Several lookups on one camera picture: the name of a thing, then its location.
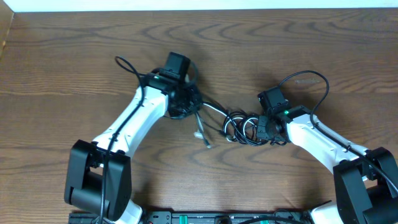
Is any cardboard box edge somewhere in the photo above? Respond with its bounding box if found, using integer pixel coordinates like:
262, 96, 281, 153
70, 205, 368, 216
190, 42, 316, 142
0, 0, 14, 55

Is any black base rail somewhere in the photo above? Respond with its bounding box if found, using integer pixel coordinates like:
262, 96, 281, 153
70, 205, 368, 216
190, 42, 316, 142
68, 210, 312, 224

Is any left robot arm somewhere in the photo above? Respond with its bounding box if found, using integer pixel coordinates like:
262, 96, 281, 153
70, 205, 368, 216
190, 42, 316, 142
64, 52, 201, 223

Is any thin black usb cable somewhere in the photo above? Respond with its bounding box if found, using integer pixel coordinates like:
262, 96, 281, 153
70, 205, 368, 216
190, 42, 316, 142
164, 101, 237, 149

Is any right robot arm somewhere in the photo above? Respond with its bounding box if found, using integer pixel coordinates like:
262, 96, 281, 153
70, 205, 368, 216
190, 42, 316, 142
256, 87, 397, 224

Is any white usb cable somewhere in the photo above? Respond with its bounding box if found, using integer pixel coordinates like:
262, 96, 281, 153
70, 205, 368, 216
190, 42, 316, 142
193, 102, 261, 142

